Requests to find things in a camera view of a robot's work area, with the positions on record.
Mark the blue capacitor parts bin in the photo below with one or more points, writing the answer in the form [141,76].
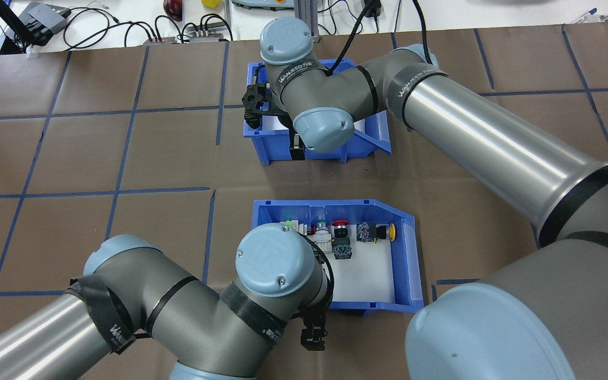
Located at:
[272,145]

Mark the blue button parts bin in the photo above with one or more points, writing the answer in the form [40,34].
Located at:
[283,208]

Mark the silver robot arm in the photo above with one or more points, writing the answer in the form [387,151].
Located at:
[193,311]
[494,148]

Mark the red mushroom emergency button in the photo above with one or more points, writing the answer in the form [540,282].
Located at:
[342,248]

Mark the yellow push button black body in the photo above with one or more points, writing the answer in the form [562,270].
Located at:
[366,232]

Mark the grey box device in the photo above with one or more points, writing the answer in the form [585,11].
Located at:
[45,16]

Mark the grey USB hub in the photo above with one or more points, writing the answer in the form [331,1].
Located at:
[206,37]
[159,40]

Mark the grey teach pendant with screen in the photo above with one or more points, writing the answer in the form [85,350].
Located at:
[262,4]

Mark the yellow cube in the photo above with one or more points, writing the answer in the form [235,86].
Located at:
[210,3]

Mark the black power adapter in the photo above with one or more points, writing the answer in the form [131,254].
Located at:
[372,8]

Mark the red apple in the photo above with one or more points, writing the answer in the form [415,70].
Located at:
[173,8]

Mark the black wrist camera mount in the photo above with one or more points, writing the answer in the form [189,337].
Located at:
[251,105]

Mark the green push button switch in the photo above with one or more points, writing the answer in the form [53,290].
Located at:
[287,226]

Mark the grey white switch block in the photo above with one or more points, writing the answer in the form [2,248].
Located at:
[300,228]

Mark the aluminium extrusion post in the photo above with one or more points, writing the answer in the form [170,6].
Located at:
[309,8]

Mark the small silver metal bracket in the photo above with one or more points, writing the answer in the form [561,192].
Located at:
[607,17]

